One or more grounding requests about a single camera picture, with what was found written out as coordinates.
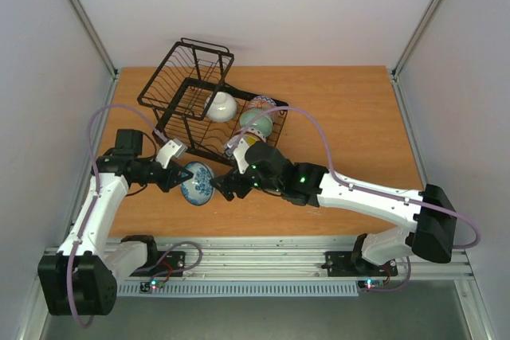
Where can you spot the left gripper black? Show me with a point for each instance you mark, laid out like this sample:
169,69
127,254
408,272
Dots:
174,178

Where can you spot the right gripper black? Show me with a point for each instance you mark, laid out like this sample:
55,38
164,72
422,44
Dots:
237,184

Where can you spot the blue floral white bowl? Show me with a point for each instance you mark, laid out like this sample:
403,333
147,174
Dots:
198,191

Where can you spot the red white patterned bowl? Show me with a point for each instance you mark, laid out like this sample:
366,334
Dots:
253,133

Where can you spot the black wire dish rack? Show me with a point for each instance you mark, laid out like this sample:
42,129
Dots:
178,93

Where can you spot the teal green bowl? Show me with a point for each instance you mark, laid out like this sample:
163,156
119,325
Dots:
251,118

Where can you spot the white ceramic bowl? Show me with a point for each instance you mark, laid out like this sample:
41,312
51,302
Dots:
222,107

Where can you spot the blue orange patterned bowl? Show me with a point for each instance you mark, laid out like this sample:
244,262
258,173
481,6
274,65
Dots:
261,103

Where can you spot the yellow blue patterned bowl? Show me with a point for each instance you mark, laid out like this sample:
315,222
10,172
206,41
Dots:
250,139

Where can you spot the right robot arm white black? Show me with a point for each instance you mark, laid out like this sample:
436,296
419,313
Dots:
423,220

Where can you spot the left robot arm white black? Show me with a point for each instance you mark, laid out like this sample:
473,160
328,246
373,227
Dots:
80,278

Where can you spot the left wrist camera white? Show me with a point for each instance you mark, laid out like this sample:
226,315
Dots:
173,148

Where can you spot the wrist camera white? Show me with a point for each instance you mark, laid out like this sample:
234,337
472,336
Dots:
173,148
236,148

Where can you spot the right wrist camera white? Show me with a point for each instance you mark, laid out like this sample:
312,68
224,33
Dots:
236,148

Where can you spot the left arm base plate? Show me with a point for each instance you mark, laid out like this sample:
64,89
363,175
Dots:
173,262

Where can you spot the grey slotted cable duct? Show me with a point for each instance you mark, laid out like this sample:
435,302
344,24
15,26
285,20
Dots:
223,289

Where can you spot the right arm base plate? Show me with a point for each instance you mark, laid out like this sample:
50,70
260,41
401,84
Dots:
348,264

